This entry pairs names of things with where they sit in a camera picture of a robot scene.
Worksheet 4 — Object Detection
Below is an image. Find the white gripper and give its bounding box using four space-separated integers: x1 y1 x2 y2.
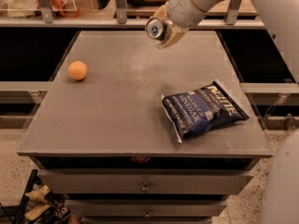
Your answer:
153 0 205 49

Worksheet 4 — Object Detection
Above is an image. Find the blue silver redbull can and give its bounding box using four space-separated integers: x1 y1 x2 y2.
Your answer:
145 18 166 41

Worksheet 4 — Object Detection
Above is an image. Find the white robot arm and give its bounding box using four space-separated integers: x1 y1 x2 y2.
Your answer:
154 0 299 224

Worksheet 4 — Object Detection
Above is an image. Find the blue kettle chips bag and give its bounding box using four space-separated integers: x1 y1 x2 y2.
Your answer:
162 79 249 143

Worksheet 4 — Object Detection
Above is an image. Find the orange fruit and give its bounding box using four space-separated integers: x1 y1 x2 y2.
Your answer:
67 61 88 81

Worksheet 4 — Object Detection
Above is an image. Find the grey drawer cabinet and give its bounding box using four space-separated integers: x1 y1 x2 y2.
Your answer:
18 31 272 224

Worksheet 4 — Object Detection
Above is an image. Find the clear plastic bin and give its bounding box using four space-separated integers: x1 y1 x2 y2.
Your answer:
0 0 79 18

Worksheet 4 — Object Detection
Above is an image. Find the upper grey drawer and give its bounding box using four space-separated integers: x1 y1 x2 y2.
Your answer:
38 170 252 195

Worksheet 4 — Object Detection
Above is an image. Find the grey drawer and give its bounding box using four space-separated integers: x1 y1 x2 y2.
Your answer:
38 170 252 195
66 200 226 217

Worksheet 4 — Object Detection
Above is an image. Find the lower grey drawer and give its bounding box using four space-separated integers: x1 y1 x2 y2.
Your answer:
66 200 226 217

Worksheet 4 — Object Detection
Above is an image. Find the metal shelf rail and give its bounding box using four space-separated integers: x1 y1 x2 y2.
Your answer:
0 17 264 30

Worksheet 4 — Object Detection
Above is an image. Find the black wire basket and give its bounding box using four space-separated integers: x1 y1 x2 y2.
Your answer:
13 170 71 224

